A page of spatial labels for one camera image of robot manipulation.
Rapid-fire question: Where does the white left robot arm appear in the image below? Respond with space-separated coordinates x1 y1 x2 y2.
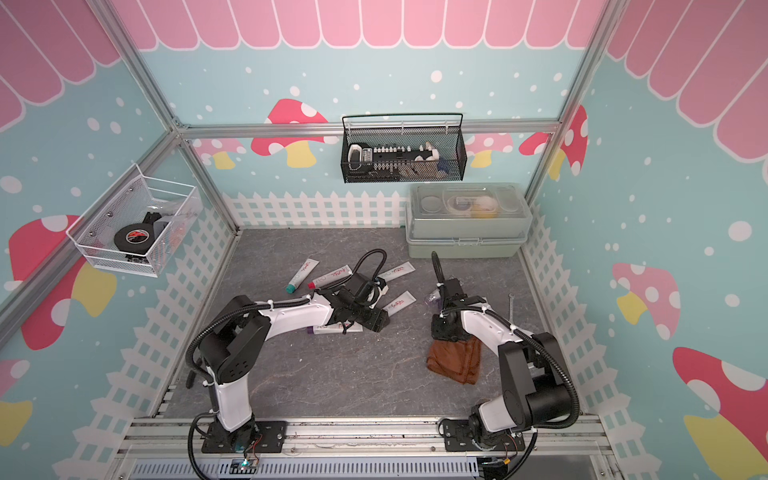
185 273 389 436

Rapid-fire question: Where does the white wire basket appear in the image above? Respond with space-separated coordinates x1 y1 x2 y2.
66 165 203 278

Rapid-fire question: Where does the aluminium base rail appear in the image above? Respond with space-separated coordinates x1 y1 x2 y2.
107 416 613 480

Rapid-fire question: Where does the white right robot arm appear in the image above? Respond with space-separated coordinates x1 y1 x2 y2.
426 278 581 450

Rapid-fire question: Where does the brown cloth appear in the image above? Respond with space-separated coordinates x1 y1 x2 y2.
426 337 482 385

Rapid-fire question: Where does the white pink cap toothpaste tube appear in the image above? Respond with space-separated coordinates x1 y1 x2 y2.
308 265 352 290

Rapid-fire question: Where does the black tape roll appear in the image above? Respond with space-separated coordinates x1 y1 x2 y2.
113 223 156 255

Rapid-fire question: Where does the black wire mesh basket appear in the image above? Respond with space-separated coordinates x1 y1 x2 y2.
340 112 467 183

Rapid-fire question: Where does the silver purple Protetix toothpaste tube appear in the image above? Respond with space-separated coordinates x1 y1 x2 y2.
425 288 442 306

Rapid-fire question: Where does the white green cap toothpaste tube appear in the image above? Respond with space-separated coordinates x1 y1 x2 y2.
378 262 415 283

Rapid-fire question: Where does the far left green cap tube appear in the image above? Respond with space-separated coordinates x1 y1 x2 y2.
285 258 319 293

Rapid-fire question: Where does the green plastic storage box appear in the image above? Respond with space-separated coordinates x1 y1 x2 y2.
405 183 532 259

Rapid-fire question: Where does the small silver wrench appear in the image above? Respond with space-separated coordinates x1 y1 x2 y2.
508 293 515 324

